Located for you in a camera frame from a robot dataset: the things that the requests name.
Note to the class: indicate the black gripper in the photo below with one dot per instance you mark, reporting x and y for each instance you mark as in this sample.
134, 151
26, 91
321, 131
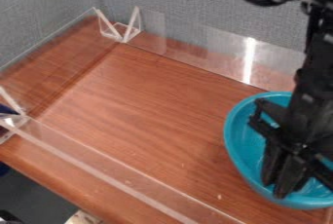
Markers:
299, 134

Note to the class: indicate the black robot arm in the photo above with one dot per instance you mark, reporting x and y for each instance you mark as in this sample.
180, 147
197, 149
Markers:
319, 43

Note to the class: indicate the blue plastic bowl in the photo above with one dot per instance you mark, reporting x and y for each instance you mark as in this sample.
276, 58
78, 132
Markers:
245, 144

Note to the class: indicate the clear acrylic back barrier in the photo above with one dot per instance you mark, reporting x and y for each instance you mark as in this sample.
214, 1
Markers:
239, 57

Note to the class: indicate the clear acrylic barrier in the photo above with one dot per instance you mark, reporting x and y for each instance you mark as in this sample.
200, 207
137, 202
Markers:
102, 166
239, 57
25, 33

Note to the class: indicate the clear acrylic front barrier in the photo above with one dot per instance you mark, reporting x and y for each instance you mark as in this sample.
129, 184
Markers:
102, 166

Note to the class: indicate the clear acrylic left barrier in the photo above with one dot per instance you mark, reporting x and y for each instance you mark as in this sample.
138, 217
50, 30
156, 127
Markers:
25, 33

